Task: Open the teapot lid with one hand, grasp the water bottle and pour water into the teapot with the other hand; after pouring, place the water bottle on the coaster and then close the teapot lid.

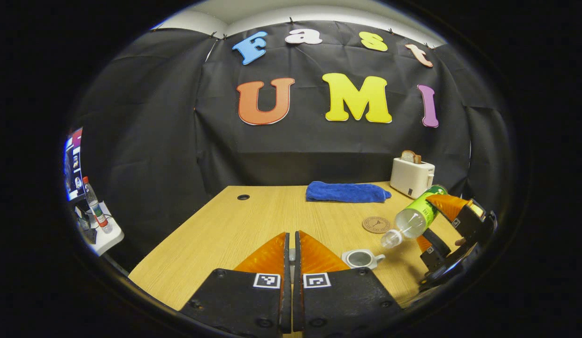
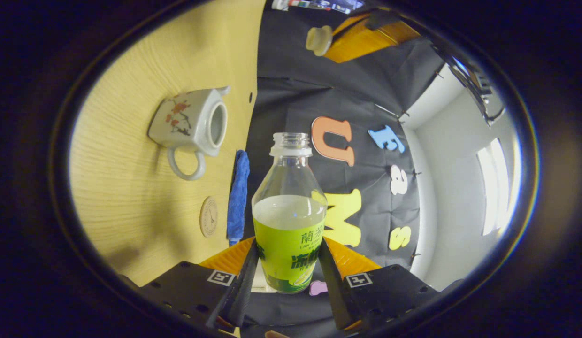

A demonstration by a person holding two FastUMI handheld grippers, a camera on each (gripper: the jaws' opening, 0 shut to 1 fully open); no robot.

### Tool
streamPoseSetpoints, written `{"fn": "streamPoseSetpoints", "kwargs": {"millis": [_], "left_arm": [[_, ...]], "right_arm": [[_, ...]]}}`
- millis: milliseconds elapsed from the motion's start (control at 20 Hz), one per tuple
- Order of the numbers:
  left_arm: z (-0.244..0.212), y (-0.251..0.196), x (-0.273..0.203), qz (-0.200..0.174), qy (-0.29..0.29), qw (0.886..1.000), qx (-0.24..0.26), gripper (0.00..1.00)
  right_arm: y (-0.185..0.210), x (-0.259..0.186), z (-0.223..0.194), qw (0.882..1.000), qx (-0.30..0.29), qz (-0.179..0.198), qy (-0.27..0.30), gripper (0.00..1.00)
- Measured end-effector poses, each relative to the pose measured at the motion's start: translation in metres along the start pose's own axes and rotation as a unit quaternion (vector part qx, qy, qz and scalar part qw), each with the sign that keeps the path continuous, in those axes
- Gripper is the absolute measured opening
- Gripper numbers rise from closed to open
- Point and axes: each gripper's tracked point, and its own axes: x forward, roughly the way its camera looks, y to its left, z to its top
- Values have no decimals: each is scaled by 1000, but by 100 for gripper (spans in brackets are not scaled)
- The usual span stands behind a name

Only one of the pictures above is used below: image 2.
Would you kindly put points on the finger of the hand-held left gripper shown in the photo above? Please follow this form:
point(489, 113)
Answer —
point(366, 44)
point(380, 18)

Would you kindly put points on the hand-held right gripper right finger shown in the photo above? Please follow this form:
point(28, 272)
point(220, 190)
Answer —
point(331, 286)

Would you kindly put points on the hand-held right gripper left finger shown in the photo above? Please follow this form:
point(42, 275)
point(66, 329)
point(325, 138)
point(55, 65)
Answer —
point(246, 281)

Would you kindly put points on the white teacup lid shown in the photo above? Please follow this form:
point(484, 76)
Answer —
point(319, 41)

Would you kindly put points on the green label water bottle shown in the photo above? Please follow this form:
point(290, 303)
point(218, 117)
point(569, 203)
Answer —
point(288, 244)

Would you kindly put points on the round wooden coaster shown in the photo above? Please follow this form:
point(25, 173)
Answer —
point(209, 216)

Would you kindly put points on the white ceramic teacup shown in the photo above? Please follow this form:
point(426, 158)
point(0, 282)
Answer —
point(187, 122)

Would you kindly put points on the computer monitor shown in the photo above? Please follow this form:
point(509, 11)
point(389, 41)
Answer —
point(347, 5)

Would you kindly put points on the blue towel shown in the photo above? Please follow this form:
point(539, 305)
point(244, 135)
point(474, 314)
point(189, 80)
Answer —
point(238, 197)

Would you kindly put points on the black backdrop cloth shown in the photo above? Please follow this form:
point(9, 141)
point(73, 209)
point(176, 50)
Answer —
point(291, 103)

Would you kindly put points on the ceiling light panel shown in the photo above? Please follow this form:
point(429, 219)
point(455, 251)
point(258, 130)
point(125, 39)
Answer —
point(490, 188)

